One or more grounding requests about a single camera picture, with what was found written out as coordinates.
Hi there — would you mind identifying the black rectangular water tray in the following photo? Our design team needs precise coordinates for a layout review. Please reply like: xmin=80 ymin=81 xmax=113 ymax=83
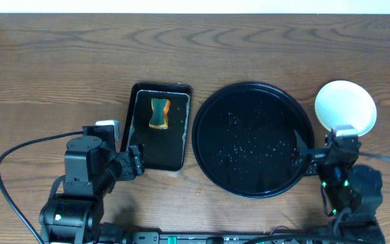
xmin=121 ymin=83 xmax=192 ymax=171

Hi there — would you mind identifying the orange green scrub sponge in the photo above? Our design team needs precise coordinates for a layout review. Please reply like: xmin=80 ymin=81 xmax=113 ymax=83
xmin=149 ymin=98 xmax=171 ymax=129

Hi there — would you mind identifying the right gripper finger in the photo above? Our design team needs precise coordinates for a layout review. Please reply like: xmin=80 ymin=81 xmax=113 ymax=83
xmin=290 ymin=154 xmax=305 ymax=169
xmin=293 ymin=130 xmax=307 ymax=156

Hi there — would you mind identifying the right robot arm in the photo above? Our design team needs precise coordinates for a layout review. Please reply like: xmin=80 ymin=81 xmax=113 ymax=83
xmin=293 ymin=125 xmax=385 ymax=243

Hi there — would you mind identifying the black round serving tray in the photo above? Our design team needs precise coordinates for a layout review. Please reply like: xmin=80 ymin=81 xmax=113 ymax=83
xmin=192 ymin=82 xmax=314 ymax=199

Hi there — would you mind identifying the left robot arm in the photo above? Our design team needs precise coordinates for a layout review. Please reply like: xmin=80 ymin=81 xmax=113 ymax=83
xmin=39 ymin=136 xmax=144 ymax=243

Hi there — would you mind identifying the light blue plate front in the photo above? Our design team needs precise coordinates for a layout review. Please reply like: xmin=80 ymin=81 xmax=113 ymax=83
xmin=314 ymin=80 xmax=377 ymax=136

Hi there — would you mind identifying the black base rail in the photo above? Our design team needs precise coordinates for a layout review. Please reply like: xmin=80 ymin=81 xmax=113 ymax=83
xmin=96 ymin=223 xmax=385 ymax=244

